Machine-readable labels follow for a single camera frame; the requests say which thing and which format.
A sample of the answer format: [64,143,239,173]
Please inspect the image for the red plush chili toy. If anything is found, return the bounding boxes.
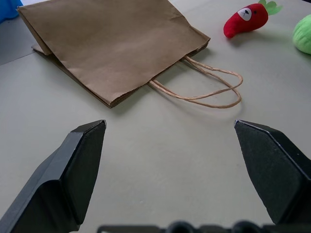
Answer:
[223,0,284,39]

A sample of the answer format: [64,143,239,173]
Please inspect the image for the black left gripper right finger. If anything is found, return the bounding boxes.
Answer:
[233,119,311,225]

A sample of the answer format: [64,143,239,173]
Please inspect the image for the brown paper bag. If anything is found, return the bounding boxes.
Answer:
[16,0,243,110]

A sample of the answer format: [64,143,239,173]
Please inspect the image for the green plush toy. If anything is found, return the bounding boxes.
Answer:
[292,14,311,55]

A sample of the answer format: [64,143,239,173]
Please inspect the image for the blue object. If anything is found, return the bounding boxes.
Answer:
[0,0,24,24]

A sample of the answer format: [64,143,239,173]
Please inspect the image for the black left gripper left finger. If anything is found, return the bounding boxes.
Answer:
[0,119,107,233]

